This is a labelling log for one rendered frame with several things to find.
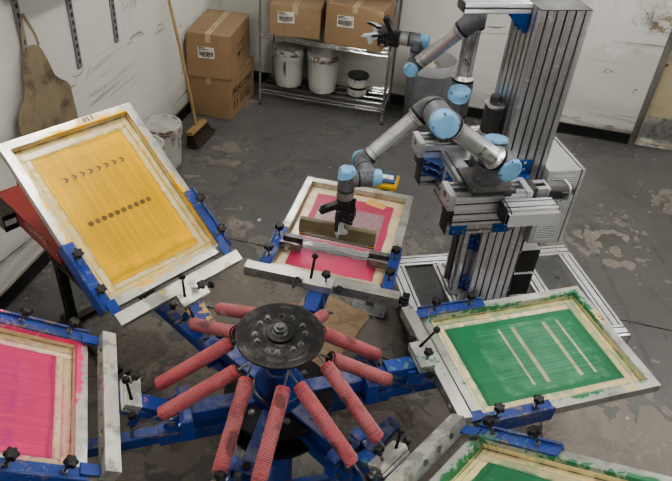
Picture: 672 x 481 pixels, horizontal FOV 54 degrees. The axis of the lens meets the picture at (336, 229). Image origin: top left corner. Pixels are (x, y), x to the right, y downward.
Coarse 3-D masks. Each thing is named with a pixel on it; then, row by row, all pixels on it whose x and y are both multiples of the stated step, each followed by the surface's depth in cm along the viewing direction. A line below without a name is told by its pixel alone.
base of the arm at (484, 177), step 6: (474, 168) 311; (480, 168) 307; (486, 168) 305; (474, 174) 310; (480, 174) 307; (486, 174) 306; (492, 174) 305; (474, 180) 310; (480, 180) 308; (486, 180) 306; (492, 180) 306; (498, 180) 308; (486, 186) 308; (492, 186) 308
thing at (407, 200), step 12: (312, 180) 351; (324, 180) 352; (300, 192) 341; (360, 192) 348; (372, 192) 346; (384, 192) 347; (300, 204) 333; (408, 204) 340; (288, 216) 324; (408, 216) 331; (396, 240) 315; (276, 252) 301; (276, 264) 294; (336, 276) 291
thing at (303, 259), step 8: (320, 200) 343; (328, 200) 344; (312, 208) 337; (312, 216) 331; (320, 216) 332; (328, 216) 332; (312, 240) 316; (320, 240) 316; (328, 240) 316; (304, 248) 310; (288, 256) 305; (296, 256) 305; (304, 256) 306; (320, 256) 306; (328, 256) 307; (296, 264) 301; (304, 264) 301; (320, 264) 302; (328, 264) 302
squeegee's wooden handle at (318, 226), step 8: (304, 216) 299; (304, 224) 299; (312, 224) 298; (320, 224) 297; (328, 224) 296; (312, 232) 301; (320, 232) 300; (328, 232) 298; (352, 232) 295; (360, 232) 294; (368, 232) 293; (376, 232) 295; (352, 240) 298; (360, 240) 297; (368, 240) 295
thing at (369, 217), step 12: (360, 204) 343; (360, 216) 334; (372, 216) 335; (384, 216) 336; (372, 228) 327; (384, 228) 327; (384, 240) 320; (336, 264) 303; (348, 264) 303; (360, 264) 304; (348, 276) 297; (360, 276) 297; (372, 276) 298
